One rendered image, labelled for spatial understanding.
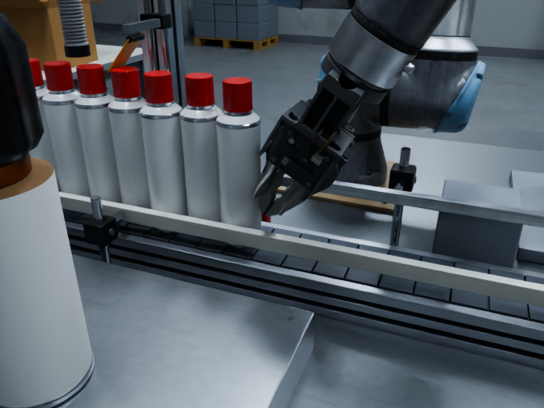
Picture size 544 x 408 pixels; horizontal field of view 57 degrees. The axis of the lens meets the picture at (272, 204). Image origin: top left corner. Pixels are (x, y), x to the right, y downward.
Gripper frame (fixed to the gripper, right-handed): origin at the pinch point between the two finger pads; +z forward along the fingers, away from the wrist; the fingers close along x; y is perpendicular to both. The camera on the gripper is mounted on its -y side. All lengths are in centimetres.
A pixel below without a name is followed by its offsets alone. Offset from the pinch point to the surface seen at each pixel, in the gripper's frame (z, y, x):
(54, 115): 6.8, 2.7, -29.8
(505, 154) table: -6, -60, 31
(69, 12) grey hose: -0.8, -8.1, -39.4
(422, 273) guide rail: -7.1, 4.6, 17.8
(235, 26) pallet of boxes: 202, -623, -226
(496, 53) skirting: 52, -691, 87
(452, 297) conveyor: -6.4, 3.9, 22.0
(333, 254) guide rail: -2.3, 4.6, 9.2
